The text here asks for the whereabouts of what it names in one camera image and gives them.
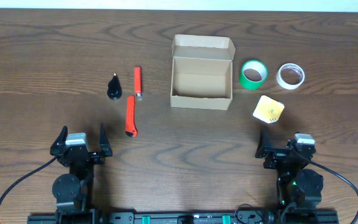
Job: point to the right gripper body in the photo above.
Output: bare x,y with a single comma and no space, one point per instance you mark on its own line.
279,154

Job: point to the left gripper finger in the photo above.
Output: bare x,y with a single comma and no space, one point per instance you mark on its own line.
60,140
104,143

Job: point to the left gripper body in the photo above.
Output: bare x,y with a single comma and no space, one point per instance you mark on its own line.
80,154

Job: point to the yellow white square packet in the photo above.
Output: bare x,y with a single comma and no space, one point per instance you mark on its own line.
268,110

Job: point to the green tape roll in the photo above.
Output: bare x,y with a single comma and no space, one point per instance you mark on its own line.
253,74

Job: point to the white tape roll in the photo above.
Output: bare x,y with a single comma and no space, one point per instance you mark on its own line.
290,76

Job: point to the small orange lighter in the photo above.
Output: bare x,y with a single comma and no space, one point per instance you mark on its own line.
138,81

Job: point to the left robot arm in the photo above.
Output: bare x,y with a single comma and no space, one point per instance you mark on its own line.
73,191

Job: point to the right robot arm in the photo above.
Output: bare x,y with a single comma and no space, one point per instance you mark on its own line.
298,188

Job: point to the orange utility knife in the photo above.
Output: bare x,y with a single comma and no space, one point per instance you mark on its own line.
131,129

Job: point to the black teardrop glue bottle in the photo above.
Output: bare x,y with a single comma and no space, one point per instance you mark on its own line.
114,91

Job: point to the open cardboard box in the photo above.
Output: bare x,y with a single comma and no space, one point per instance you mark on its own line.
202,72

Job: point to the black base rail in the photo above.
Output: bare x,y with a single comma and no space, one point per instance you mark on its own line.
241,216

